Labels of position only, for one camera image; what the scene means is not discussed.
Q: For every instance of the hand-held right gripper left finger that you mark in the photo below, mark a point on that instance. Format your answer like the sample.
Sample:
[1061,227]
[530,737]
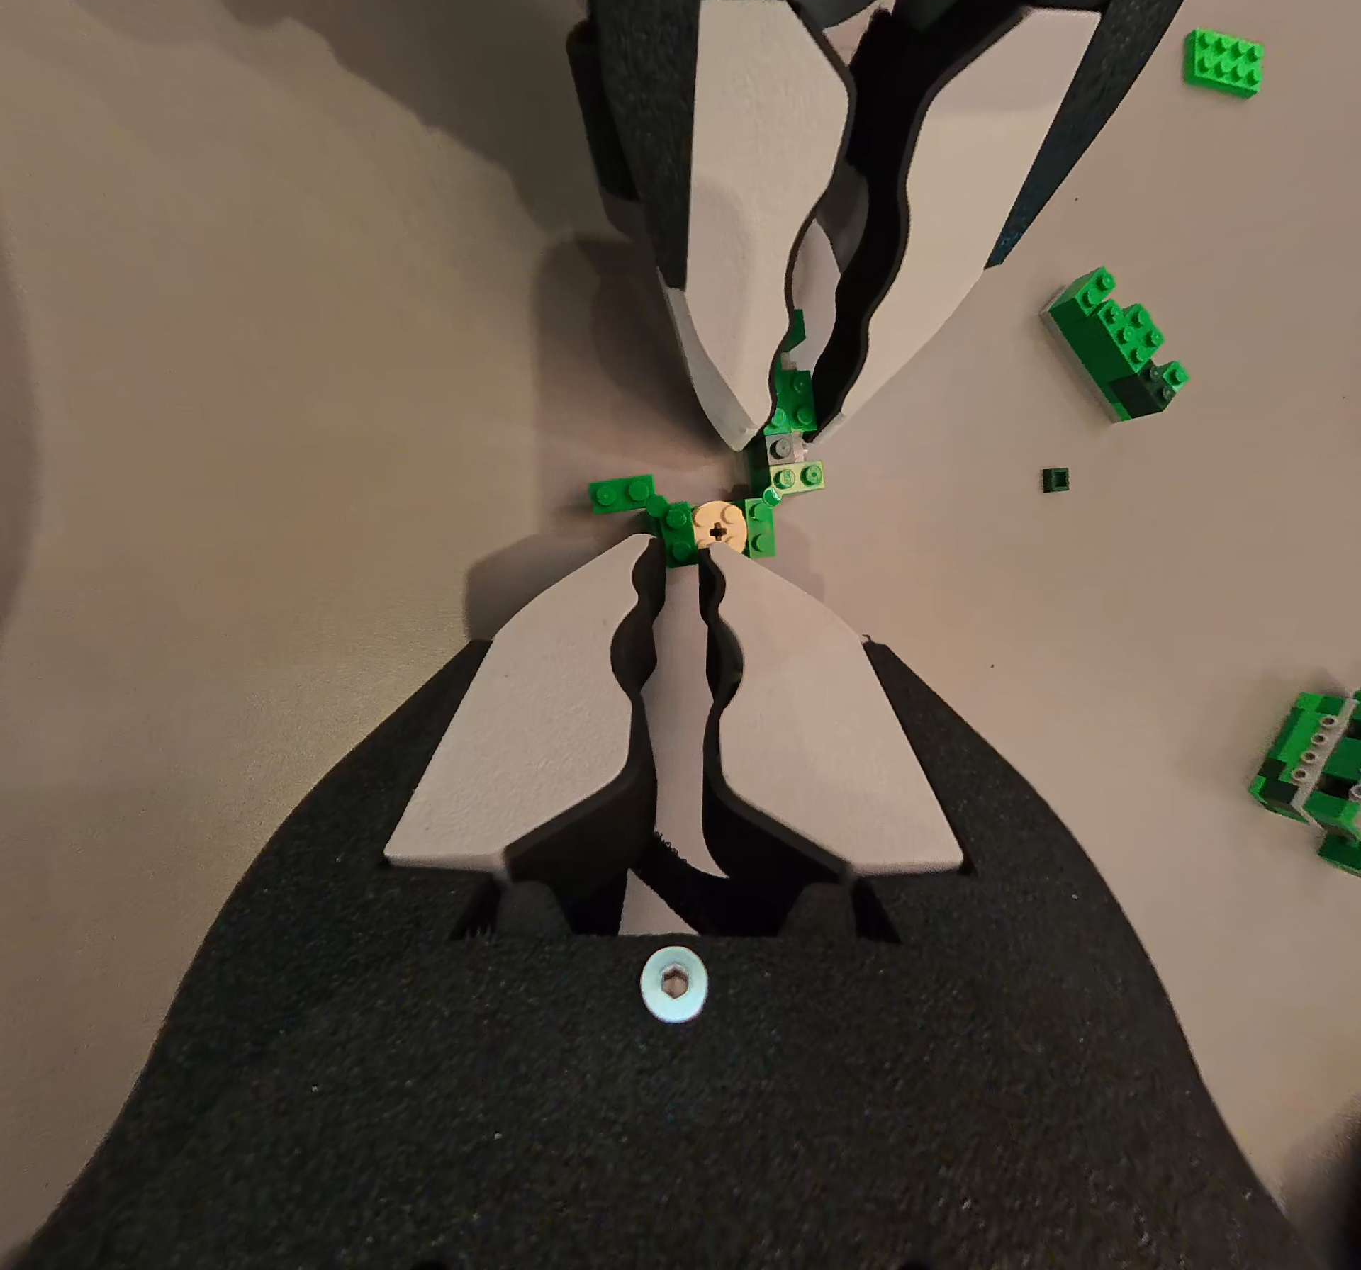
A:
[533,738]

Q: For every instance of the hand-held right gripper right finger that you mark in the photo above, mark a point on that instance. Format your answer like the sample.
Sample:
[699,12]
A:
[829,747]

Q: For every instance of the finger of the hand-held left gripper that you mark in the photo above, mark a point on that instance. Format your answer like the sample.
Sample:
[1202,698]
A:
[744,174]
[978,174]

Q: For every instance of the green brick build tan stud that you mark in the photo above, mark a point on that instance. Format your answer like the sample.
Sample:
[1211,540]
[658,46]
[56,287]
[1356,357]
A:
[719,522]

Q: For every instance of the green grey brick frame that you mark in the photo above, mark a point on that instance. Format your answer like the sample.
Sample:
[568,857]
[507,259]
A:
[1292,759]

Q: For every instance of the grey desk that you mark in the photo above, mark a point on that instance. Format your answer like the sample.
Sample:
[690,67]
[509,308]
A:
[266,335]

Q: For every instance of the green flat studded plate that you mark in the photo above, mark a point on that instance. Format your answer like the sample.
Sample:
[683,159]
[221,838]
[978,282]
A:
[1223,63]

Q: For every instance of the tiny dark green brick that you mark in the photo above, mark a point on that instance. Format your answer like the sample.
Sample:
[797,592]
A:
[1056,480]

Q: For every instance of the green stepped brick wall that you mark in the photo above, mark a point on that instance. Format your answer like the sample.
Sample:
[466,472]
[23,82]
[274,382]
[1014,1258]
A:
[1106,335]

